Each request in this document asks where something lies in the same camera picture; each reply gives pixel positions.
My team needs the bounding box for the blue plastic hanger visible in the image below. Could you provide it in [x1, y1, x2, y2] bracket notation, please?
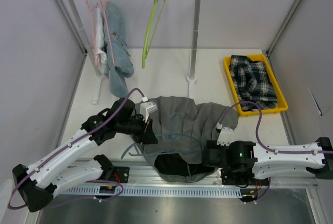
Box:
[120, 112, 203, 160]

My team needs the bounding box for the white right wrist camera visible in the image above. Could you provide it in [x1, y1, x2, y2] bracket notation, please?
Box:
[216, 123, 234, 146]

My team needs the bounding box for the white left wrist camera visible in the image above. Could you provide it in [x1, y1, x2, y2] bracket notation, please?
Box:
[139, 97, 158, 123]

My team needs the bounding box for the slotted cable duct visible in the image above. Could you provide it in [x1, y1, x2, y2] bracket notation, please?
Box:
[62, 184, 242, 199]

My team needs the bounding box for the plaid checked shirt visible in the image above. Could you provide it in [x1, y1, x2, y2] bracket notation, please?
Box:
[229, 55, 278, 110]

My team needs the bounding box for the white garment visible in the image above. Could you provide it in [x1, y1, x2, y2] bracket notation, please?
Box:
[93, 6, 109, 74]

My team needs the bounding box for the yellow plastic bin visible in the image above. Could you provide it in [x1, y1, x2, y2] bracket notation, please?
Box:
[222, 54, 288, 114]

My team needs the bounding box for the aluminium mounting rail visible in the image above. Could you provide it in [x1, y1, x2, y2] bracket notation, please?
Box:
[35, 157, 319, 190]

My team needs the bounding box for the pink wire hanger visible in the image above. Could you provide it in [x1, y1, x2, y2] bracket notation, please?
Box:
[99, 0, 116, 67]
[84, 0, 99, 68]

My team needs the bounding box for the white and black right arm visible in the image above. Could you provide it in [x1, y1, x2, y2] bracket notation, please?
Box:
[202, 137, 332, 187]

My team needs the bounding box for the light blue denim garment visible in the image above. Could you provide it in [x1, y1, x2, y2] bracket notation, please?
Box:
[104, 2, 134, 98]

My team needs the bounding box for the green plastic hanger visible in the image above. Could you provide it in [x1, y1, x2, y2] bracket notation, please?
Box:
[142, 0, 166, 69]

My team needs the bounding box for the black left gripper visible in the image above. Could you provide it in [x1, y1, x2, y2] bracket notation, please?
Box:
[117, 113, 158, 145]

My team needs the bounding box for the grey pleated skirt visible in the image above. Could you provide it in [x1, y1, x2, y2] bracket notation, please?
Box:
[139, 96, 239, 176]

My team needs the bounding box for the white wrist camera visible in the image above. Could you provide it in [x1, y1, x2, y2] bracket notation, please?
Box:
[139, 97, 158, 123]
[216, 123, 234, 146]

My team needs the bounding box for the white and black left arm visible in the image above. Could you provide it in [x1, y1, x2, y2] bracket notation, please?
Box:
[12, 98, 158, 213]

